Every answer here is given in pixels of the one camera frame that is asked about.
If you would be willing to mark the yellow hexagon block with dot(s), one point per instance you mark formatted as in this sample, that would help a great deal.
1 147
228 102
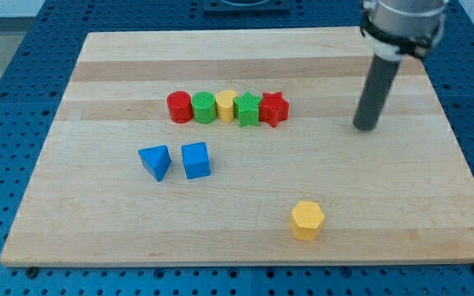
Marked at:
306 220

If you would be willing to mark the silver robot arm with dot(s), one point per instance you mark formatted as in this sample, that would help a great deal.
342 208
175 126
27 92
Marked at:
397 28

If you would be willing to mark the wooden board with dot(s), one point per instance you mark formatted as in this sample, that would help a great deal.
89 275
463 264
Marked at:
400 194

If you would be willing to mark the green star block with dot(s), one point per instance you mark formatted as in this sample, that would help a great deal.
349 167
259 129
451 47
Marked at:
247 109

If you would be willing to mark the blue cube block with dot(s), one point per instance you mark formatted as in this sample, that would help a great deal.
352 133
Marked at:
196 160

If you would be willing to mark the yellow heart block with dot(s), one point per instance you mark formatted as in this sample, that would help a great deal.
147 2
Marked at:
225 105

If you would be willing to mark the red star block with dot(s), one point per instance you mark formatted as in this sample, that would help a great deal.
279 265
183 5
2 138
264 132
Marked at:
273 108

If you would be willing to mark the green cylinder block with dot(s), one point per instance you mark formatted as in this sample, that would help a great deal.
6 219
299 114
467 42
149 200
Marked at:
204 107

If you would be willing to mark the red cylinder block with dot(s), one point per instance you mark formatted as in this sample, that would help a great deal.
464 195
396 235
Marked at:
179 106

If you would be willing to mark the blue triangle block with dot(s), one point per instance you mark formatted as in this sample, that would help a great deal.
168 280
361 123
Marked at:
156 160

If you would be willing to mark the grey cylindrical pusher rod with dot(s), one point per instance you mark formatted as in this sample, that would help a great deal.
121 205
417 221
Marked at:
375 93

